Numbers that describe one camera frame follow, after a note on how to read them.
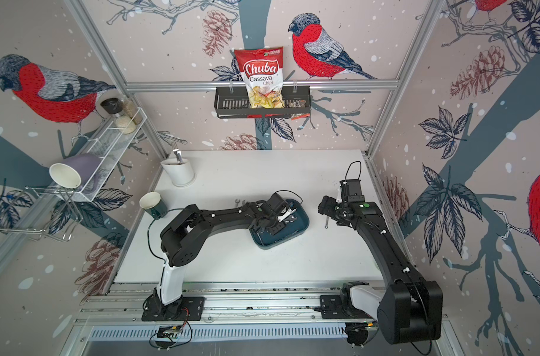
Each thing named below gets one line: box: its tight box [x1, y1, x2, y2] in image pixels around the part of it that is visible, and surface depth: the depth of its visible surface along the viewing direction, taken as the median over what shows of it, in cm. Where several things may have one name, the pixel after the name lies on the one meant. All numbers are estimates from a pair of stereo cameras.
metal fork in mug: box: [172, 148, 184, 164], surface depth 109 cm
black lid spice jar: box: [100, 97, 124, 118], surface depth 80 cm
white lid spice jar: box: [115, 115, 137, 135], surface depth 85 cm
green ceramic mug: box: [139, 191, 168, 221], surface depth 92 cm
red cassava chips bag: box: [234, 46, 286, 109], surface depth 83 cm
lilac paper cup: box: [48, 153, 101, 190], surface depth 64 cm
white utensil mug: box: [160, 157, 195, 186], surface depth 105 cm
